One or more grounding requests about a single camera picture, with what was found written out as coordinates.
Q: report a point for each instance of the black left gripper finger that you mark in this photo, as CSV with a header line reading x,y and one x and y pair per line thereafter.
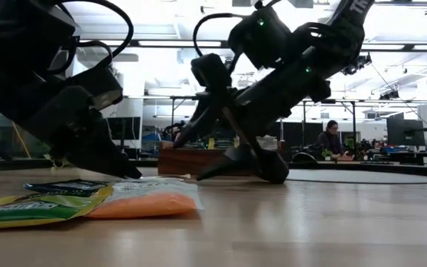
x,y
102,155

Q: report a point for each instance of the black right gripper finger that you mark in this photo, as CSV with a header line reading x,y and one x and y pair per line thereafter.
x,y
206,122
235,163

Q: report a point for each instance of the dark green tea packet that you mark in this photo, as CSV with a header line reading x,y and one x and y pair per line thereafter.
x,y
65,187

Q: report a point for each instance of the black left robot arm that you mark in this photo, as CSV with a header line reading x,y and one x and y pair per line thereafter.
x,y
13,44

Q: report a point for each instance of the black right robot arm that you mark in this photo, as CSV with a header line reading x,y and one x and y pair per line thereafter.
x,y
328,48

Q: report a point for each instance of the black monitor on arm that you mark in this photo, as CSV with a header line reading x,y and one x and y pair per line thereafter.
x,y
404,131

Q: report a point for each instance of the dark wooden tea organizer box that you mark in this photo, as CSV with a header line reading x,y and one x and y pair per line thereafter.
x,y
184,161

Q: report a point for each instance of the black computer monitor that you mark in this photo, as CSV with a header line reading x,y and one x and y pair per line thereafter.
x,y
128,128

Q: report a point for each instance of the black room divider panels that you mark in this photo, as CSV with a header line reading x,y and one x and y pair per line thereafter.
x,y
298,133

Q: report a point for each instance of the person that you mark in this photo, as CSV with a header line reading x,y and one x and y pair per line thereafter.
x,y
330,142

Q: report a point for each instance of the long ceiling light strip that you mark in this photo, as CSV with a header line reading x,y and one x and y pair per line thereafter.
x,y
180,43

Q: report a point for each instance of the black ceiling spotlight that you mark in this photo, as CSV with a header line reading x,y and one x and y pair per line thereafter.
x,y
361,63
388,94

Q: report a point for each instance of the grey round mat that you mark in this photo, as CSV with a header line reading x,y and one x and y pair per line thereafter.
x,y
365,177

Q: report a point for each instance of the office desk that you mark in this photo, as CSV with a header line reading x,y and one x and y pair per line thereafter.
x,y
413,155

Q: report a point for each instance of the black metal rig frame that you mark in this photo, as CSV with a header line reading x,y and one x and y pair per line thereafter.
x,y
172,111
353,118

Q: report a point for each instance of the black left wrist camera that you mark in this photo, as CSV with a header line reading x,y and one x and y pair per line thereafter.
x,y
98,87

